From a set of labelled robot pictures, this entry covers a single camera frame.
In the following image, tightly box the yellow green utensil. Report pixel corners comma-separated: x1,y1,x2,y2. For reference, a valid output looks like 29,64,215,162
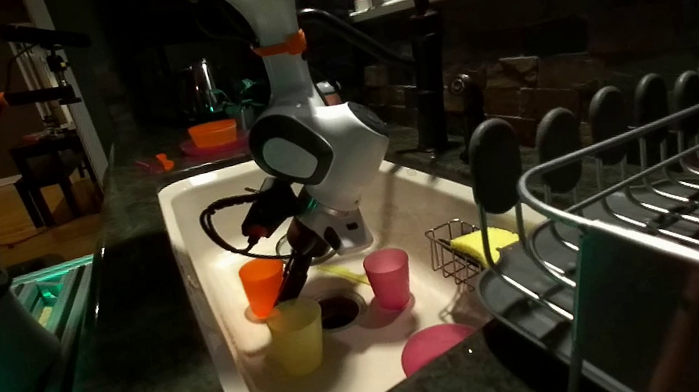
314,257,370,294

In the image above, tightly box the small green plant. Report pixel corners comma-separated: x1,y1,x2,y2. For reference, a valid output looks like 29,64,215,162
209,76,269,135

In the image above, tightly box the dark tap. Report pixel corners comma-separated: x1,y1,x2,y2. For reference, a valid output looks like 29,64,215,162
295,0,465,173

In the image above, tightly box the pink plastic cup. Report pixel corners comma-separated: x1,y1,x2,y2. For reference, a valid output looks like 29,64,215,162
361,245,418,315

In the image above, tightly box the dark side sprayer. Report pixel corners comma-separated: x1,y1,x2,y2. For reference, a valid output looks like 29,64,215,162
446,71,495,165

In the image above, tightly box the yellow plastic cup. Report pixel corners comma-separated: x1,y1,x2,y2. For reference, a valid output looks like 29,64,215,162
263,294,333,381

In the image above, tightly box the small orange toy piece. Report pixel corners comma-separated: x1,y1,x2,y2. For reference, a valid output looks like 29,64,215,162
153,150,178,174

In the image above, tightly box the steel kettle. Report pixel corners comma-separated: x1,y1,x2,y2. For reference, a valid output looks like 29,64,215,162
178,55,224,121

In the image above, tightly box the orange plastic bowl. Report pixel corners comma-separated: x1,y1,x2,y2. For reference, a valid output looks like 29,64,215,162
187,117,241,152

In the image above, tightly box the pink plastic plate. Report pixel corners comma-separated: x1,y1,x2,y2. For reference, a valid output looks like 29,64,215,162
396,318,482,379

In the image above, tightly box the wire sponge caddy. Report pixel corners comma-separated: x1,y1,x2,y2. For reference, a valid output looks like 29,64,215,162
423,214,494,296

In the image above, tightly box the dark wooden side table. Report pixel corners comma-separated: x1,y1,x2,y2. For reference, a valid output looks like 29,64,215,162
7,125,106,232

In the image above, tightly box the yellow sponge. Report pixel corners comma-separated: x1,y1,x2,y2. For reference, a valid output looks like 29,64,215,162
448,222,524,274

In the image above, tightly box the orange plastic cup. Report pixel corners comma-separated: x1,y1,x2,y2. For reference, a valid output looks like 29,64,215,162
237,255,293,323

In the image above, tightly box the white sink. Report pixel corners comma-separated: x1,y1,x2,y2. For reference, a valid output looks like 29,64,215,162
154,115,570,392

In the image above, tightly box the pink plate under bowl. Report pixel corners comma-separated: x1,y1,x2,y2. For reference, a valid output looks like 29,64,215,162
178,131,251,163

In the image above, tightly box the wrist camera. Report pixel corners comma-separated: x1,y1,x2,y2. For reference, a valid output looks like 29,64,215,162
233,173,308,244

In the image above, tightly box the metal dish rack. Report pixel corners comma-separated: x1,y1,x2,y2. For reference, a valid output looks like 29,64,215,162
446,65,699,392

